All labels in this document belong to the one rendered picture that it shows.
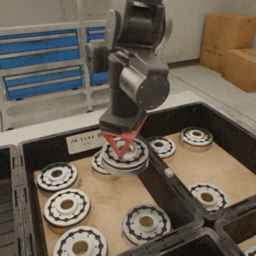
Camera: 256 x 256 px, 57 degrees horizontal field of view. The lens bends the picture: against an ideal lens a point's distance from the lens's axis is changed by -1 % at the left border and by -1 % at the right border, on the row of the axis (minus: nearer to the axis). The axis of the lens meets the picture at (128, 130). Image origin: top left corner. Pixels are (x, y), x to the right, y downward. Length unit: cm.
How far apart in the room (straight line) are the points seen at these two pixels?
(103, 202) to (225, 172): 35
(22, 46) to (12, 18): 86
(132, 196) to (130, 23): 41
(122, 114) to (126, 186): 26
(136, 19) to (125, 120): 17
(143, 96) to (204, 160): 45
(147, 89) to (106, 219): 34
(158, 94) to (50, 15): 289
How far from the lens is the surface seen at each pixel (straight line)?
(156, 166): 55
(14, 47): 233
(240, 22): 381
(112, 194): 63
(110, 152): 52
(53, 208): 58
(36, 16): 317
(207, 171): 72
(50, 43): 236
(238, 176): 73
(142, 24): 39
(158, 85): 35
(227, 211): 50
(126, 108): 43
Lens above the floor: 130
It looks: 34 degrees down
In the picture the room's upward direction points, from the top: straight up
